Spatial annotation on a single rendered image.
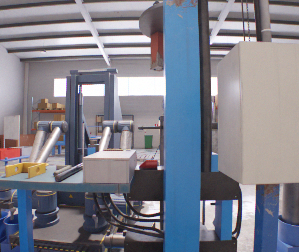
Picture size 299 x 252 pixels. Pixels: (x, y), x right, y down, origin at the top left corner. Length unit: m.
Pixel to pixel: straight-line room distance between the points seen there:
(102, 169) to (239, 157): 0.66
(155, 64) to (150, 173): 0.94
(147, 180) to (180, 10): 1.01
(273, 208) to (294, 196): 1.67
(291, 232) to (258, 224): 1.76
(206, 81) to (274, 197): 0.74
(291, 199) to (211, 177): 1.28
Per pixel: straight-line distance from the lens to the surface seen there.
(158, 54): 1.71
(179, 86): 1.00
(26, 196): 1.42
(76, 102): 2.73
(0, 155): 3.76
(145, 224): 1.77
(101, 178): 0.99
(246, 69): 0.59
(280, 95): 0.62
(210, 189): 1.30
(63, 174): 1.11
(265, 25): 0.78
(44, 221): 2.31
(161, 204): 1.97
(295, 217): 2.47
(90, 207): 2.02
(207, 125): 1.16
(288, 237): 2.54
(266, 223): 0.74
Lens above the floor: 1.33
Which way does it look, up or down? 1 degrees up
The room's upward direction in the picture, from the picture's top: straight up
